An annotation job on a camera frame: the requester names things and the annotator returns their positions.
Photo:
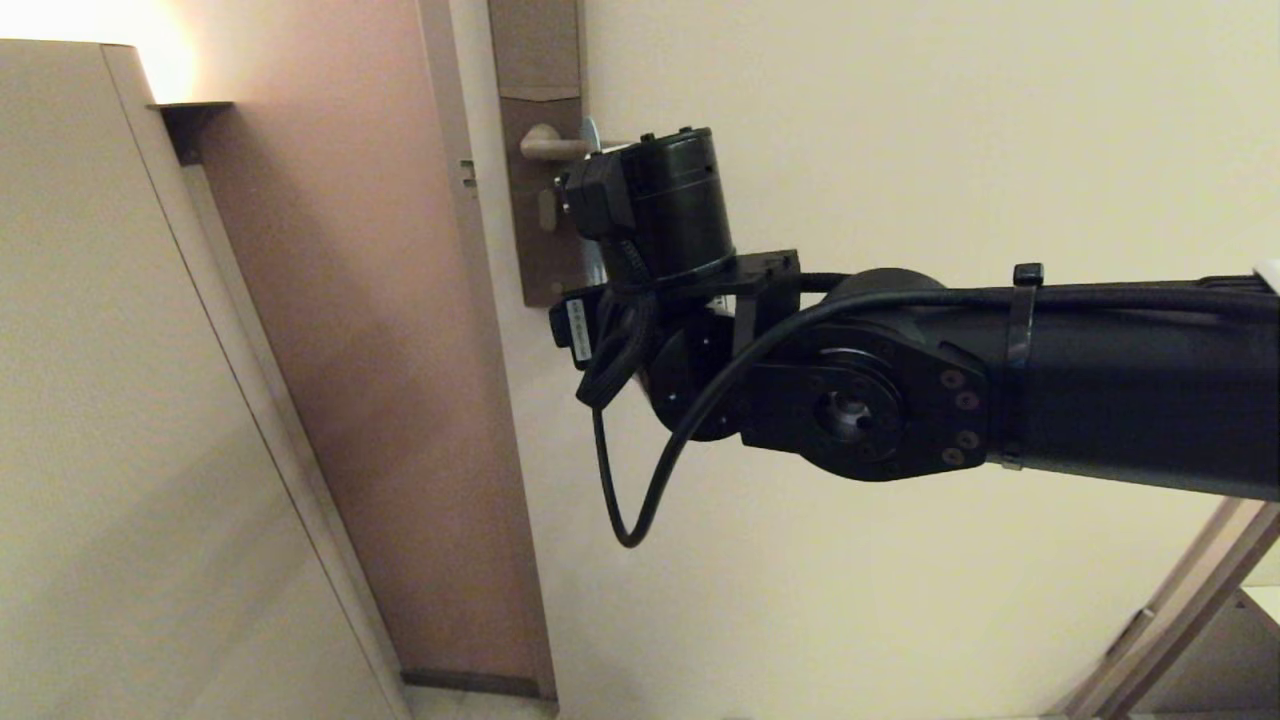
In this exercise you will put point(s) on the closet frame hinge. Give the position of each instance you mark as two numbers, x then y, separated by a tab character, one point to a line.
1130	632

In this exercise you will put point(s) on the cream white door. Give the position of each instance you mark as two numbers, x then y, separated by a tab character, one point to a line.
900	150

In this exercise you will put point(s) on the white and blue door hanger sign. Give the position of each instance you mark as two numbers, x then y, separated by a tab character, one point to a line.
592	135

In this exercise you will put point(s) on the brown closet frame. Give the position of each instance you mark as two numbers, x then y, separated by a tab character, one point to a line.
1200	600

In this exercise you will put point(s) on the brown metal lock plate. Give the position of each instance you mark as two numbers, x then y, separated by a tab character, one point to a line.
535	60

